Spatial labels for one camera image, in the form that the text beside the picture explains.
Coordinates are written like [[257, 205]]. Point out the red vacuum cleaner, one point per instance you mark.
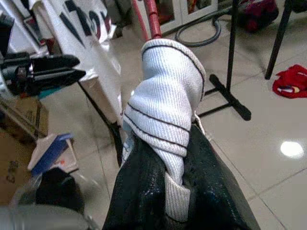
[[257, 14]]

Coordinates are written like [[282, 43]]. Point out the black plastic bag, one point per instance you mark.
[[57, 189]]

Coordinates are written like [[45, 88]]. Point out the red crumpled cloth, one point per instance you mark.
[[291, 82]]

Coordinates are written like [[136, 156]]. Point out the blue white plastic bag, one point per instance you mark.
[[49, 153]]

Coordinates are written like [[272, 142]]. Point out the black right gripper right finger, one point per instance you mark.
[[216, 187]]

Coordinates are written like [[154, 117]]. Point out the brown cardboard box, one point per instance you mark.
[[19, 134]]

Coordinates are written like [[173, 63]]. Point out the white black-print t-shirt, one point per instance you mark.
[[91, 55]]

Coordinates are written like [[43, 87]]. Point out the silver black clothes rack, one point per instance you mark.
[[231, 60]]

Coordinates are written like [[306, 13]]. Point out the dark red plastic hanger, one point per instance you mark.
[[154, 19]]

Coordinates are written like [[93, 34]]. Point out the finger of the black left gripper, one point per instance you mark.
[[60, 77], [55, 61]]

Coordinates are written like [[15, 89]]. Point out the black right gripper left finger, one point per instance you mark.
[[139, 191]]

